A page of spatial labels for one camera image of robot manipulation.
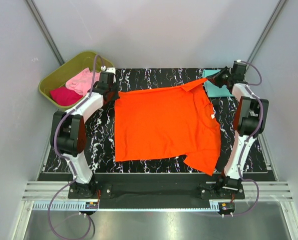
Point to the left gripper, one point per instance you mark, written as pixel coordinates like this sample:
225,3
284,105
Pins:
115,85

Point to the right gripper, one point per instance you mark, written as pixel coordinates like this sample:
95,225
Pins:
214,78

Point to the orange t shirt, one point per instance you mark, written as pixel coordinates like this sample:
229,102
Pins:
166,122

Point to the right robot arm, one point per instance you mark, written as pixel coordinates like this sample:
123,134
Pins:
249,122

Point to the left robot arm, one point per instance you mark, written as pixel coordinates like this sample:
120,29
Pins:
68,133

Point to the folded teal t shirt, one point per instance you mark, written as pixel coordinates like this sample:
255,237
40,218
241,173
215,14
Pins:
212,90

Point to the pink t shirt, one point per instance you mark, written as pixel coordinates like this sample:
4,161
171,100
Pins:
81,83

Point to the olive green plastic bin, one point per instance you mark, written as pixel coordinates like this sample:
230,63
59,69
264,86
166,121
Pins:
61,72

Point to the magenta t shirt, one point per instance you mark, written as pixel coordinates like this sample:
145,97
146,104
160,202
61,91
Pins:
64,96

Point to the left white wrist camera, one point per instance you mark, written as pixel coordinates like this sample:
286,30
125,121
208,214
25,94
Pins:
108,69

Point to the right aluminium frame post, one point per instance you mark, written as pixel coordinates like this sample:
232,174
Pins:
267,29

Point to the aluminium frame post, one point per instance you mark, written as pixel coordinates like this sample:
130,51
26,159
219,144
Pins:
44,30
267,29

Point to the left aluminium frame post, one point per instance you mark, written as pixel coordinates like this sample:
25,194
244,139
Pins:
44,30

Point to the slotted cable duct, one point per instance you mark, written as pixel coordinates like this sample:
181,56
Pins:
91,206

